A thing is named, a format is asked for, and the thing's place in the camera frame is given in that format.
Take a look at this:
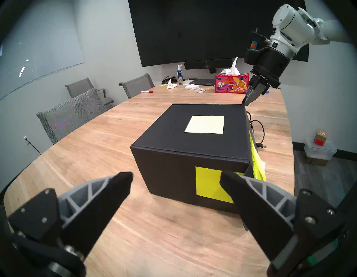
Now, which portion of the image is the clear plastic storage bin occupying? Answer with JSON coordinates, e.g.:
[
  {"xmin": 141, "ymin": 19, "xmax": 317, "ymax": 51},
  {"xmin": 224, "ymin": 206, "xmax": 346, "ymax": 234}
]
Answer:
[{"xmin": 304, "ymin": 138, "xmax": 337, "ymax": 161}]

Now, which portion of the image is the wall-mounted glass whiteboard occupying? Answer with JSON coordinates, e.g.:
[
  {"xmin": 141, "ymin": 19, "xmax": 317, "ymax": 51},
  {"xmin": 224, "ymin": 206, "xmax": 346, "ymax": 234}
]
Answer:
[{"xmin": 0, "ymin": 0, "xmax": 85, "ymax": 101}]

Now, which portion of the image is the colourful floral tissue box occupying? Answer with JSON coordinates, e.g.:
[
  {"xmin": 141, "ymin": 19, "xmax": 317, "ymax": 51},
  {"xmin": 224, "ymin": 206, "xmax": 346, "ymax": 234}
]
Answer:
[{"xmin": 214, "ymin": 57, "xmax": 250, "ymax": 94}]

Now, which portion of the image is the white power adapter with cable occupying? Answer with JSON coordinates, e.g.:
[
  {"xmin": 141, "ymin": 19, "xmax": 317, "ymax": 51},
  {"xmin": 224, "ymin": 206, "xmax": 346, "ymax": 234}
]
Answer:
[{"xmin": 185, "ymin": 84, "xmax": 206, "ymax": 94}]

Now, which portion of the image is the large black wall screen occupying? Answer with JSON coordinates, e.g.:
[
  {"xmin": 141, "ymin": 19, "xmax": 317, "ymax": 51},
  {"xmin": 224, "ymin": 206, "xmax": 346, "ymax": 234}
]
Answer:
[{"xmin": 128, "ymin": 0, "xmax": 310, "ymax": 67}]

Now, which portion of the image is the small brown cardboard box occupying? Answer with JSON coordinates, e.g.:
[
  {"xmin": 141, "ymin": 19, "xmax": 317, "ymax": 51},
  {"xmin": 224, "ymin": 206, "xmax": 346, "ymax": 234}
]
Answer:
[{"xmin": 314, "ymin": 130, "xmax": 328, "ymax": 146}]

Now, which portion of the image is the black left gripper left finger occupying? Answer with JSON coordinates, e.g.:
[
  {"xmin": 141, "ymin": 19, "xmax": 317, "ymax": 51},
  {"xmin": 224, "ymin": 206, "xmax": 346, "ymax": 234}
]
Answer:
[{"xmin": 6, "ymin": 171, "xmax": 134, "ymax": 260}]

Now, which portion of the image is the flat brown cardboard box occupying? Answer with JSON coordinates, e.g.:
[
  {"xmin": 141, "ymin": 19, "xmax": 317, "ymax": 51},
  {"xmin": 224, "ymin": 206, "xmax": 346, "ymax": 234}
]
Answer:
[{"xmin": 306, "ymin": 156, "xmax": 329, "ymax": 166}]

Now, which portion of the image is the grey office chair with armrests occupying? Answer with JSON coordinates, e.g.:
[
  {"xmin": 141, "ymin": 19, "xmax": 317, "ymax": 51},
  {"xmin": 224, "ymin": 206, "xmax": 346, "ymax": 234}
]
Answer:
[{"xmin": 65, "ymin": 78, "xmax": 114, "ymax": 106}]

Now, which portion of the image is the black cardboard box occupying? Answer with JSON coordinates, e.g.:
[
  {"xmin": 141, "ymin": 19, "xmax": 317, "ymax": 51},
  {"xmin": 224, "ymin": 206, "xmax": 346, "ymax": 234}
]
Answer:
[{"xmin": 130, "ymin": 103, "xmax": 267, "ymax": 231}]

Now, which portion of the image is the black wired computer mouse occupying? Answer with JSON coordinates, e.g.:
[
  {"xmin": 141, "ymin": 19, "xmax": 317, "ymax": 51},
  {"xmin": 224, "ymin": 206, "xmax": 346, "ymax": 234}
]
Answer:
[{"xmin": 247, "ymin": 110, "xmax": 267, "ymax": 149}]

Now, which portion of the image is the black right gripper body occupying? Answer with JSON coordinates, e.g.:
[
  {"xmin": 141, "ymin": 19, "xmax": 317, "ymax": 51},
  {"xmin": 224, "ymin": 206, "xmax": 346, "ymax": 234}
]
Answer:
[{"xmin": 251, "ymin": 47, "xmax": 290, "ymax": 88}]

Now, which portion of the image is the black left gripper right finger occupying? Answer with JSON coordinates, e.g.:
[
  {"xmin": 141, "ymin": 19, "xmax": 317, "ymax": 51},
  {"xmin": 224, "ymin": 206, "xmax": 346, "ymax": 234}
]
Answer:
[{"xmin": 219, "ymin": 171, "xmax": 349, "ymax": 277}]

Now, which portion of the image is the grey ribbed mesh chair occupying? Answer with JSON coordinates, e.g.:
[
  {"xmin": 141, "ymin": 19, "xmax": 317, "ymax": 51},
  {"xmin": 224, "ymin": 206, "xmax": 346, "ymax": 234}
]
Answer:
[{"xmin": 36, "ymin": 89, "xmax": 107, "ymax": 145}]

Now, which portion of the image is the white sticky note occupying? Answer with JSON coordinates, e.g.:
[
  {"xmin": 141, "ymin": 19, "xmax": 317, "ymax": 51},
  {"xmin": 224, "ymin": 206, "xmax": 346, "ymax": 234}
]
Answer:
[{"xmin": 184, "ymin": 115, "xmax": 225, "ymax": 134}]

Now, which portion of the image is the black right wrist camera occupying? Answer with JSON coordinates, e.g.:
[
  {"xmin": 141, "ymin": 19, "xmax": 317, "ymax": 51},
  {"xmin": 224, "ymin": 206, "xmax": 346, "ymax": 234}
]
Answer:
[{"xmin": 245, "ymin": 41, "xmax": 265, "ymax": 65}]

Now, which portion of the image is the black video conference bar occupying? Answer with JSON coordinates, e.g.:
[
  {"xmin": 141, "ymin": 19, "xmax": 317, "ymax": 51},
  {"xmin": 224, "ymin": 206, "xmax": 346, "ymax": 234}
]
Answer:
[{"xmin": 184, "ymin": 59, "xmax": 233, "ymax": 74}]

